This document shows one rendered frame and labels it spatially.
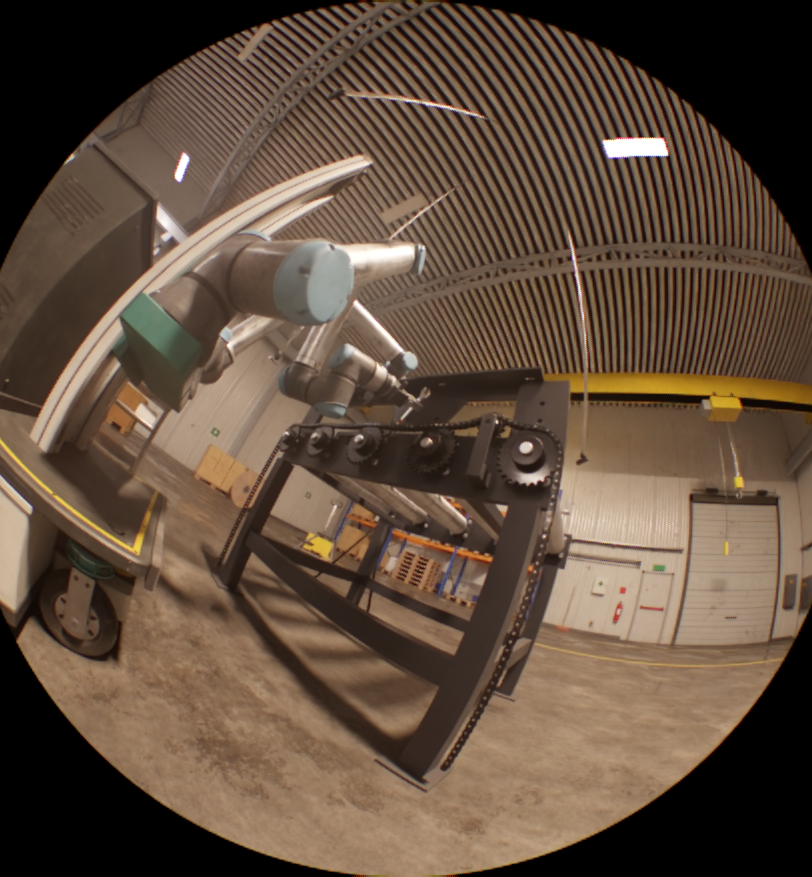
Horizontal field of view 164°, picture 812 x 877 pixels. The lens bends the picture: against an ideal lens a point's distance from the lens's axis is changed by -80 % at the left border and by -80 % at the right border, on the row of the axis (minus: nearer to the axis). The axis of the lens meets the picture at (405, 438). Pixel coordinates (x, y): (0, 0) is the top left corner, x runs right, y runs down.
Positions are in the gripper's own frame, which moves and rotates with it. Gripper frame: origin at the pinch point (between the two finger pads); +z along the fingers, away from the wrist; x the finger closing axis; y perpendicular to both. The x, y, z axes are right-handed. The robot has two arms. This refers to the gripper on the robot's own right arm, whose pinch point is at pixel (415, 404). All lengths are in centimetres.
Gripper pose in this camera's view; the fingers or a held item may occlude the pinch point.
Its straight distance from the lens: 100.5
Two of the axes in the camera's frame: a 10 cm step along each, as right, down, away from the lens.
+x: -3.3, -5.9, 7.4
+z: 7.0, 3.8, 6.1
